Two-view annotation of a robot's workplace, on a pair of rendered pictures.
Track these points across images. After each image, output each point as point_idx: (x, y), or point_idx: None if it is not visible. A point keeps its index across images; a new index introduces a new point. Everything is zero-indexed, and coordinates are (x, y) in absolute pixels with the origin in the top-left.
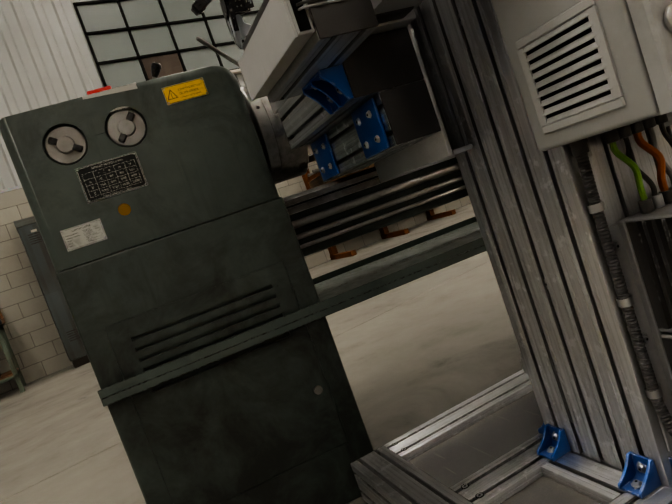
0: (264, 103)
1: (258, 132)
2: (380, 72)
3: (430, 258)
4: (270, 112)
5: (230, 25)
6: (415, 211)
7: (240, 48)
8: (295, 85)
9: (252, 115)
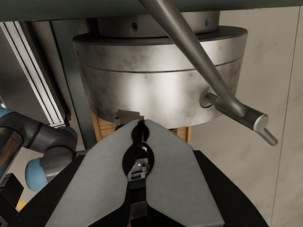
0: (82, 67)
1: (95, 35)
2: None
3: (70, 97)
4: (78, 67)
5: (145, 185)
6: None
7: (144, 120)
8: None
9: (94, 38)
